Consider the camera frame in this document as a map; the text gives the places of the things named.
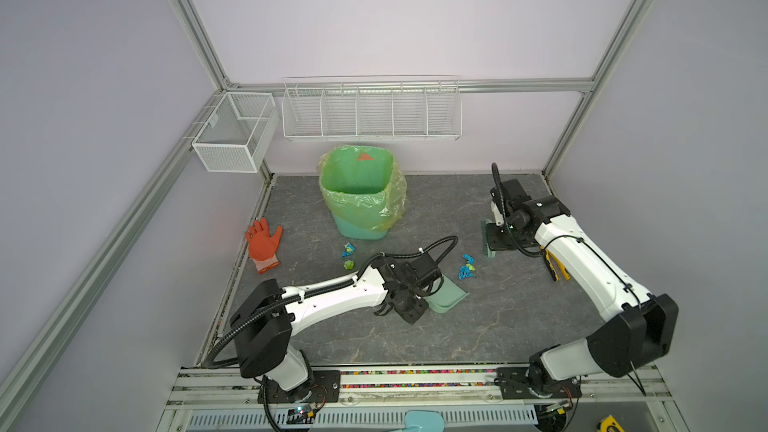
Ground mint green dustpan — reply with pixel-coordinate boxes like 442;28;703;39
425;276;468;314

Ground mint green hand brush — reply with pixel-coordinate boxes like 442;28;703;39
481;219;496;259

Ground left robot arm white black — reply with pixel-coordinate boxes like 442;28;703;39
202;250;445;395

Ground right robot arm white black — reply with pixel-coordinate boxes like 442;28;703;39
483;175;679;393

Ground blue paper scrap centre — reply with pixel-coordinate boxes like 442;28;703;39
458;254;476;280

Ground yellow black pliers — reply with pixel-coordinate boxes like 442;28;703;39
541;249;571;282

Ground blue green paper scrap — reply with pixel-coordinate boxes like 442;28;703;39
342;243;355;257

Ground yellow-green plastic bin liner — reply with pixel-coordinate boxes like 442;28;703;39
317;143;409;234

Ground green trash bin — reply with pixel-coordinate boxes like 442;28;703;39
318;145;397;241

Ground light blue object front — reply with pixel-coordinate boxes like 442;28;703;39
404;410;445;432

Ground red rubber glove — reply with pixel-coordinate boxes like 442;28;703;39
244;217;284;274

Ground yellow black tape measure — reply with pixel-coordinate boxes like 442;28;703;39
597;415;624;432

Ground white mesh box basket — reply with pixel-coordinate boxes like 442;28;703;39
192;92;279;173

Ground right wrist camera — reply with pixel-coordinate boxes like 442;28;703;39
491;201;504;227

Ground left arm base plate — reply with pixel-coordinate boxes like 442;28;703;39
258;369;341;405

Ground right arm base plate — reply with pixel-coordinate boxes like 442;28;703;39
493;364;582;399

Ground white wire shelf basket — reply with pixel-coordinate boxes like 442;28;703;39
282;75;463;141

